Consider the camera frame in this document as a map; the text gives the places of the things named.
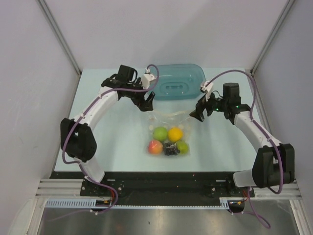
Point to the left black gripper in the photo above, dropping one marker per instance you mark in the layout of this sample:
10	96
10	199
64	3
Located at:
146	105

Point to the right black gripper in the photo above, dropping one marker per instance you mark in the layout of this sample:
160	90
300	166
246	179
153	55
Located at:
198	113

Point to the clear dotted zip bag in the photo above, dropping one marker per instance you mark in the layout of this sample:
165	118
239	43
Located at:
180	119

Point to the orange fruit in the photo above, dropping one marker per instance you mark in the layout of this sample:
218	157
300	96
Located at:
175	134

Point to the green apple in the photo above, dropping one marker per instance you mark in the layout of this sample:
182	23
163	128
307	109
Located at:
160	134

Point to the green pear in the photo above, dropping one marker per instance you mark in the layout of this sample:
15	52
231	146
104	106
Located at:
182	147

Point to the peach fruit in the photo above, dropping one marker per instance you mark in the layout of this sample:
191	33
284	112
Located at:
155	147

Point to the black grape bunch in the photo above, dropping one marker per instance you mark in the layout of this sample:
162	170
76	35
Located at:
170	149

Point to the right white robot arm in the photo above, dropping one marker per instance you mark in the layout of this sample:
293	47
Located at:
274	162

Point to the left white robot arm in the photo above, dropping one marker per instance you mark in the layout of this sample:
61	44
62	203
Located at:
78	144

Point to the teal plastic bin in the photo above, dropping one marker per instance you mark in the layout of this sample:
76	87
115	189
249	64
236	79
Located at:
179	82

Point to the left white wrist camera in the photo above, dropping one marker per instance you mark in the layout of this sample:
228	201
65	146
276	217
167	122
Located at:
147	78

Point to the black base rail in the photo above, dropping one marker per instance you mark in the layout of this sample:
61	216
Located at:
177	189

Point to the white slotted cable duct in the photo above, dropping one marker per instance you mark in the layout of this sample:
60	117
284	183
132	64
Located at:
98	204

